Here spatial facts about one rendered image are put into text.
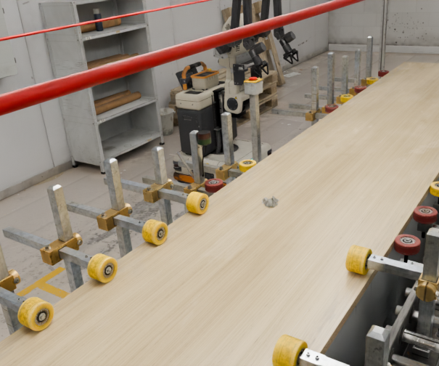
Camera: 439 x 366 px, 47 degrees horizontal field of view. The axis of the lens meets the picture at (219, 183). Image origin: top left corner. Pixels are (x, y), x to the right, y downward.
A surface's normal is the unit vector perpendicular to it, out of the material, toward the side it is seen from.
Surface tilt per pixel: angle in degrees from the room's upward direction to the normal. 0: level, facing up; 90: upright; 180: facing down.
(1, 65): 90
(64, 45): 90
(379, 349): 90
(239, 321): 0
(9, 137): 90
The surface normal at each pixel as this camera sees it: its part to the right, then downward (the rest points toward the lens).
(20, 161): 0.83, 0.17
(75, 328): -0.07, -0.91
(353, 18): -0.56, 0.38
